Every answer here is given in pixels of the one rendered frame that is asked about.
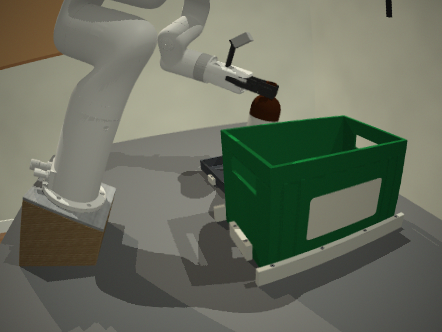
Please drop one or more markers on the brown glass bottle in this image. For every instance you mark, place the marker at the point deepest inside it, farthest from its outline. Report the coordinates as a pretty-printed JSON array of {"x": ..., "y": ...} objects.
[{"x": 263, "y": 111}]

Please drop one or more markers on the green divided crate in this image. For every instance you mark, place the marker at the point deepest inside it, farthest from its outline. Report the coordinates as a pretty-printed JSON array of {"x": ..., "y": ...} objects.
[{"x": 287, "y": 208}]

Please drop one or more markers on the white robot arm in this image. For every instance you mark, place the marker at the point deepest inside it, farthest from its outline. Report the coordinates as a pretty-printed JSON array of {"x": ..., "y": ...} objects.
[{"x": 118, "y": 45}]

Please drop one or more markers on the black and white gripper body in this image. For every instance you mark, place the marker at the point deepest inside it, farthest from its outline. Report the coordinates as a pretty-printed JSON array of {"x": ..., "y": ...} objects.
[{"x": 216, "y": 72}]

